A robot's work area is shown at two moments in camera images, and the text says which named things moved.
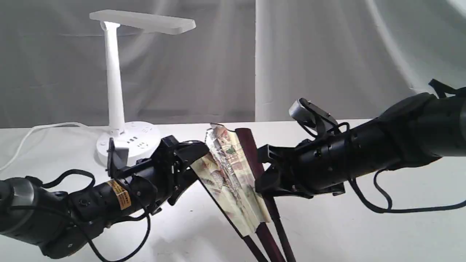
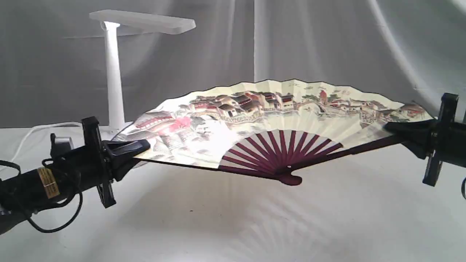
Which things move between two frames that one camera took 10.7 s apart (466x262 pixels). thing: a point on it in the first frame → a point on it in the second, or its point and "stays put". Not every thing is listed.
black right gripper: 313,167 → 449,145
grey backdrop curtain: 245,60 stays put
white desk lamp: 139,137 stays put
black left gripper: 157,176 → 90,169
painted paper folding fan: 227,170 → 279,128
